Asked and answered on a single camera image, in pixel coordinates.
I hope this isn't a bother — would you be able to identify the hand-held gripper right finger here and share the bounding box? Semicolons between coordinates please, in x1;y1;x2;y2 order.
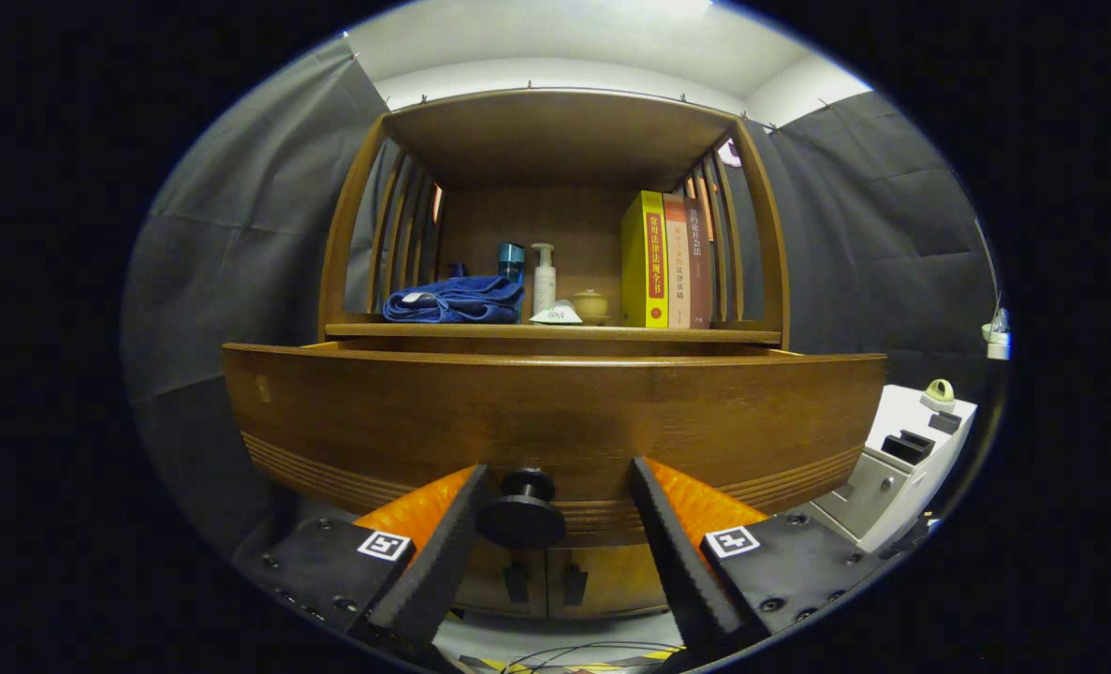
630;457;893;661

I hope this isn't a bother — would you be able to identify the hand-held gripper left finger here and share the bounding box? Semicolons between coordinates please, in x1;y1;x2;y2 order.
237;465;495;656

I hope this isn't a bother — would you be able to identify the black drawer knob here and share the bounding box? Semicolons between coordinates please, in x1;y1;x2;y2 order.
476;467;567;550

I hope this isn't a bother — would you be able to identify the wooden drawer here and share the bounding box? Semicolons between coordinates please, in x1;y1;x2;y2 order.
221;342;888;549

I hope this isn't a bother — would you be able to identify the wooden cabinet door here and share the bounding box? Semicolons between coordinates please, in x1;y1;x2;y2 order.
452;541;551;621
546;543;673;619

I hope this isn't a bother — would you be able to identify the white side cabinet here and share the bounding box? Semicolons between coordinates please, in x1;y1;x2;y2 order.
803;384;979;553

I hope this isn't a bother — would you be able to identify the wooden countertop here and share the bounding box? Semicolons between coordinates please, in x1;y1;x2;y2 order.
326;321;782;345

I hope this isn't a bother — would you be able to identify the wooden cabinet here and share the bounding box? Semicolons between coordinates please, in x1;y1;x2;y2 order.
221;89;888;623

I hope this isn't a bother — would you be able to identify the black holder block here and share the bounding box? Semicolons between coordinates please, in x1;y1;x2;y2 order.
881;429;935;466

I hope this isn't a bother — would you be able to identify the folded blue towel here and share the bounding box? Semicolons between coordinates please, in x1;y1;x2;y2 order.
383;274;525;325

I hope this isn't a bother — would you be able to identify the orange and cream book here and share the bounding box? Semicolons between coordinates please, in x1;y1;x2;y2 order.
663;194;692;330

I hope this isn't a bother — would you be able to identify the brown book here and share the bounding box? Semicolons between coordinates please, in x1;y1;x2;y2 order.
684;197;713;329

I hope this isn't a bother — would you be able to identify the white pump bottle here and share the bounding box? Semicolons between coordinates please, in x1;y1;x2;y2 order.
531;243;558;315

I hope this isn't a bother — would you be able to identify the yellow book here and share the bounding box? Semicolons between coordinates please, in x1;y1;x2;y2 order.
621;191;670;329

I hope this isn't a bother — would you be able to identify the white stand with cup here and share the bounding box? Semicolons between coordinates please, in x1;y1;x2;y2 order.
981;307;1013;361

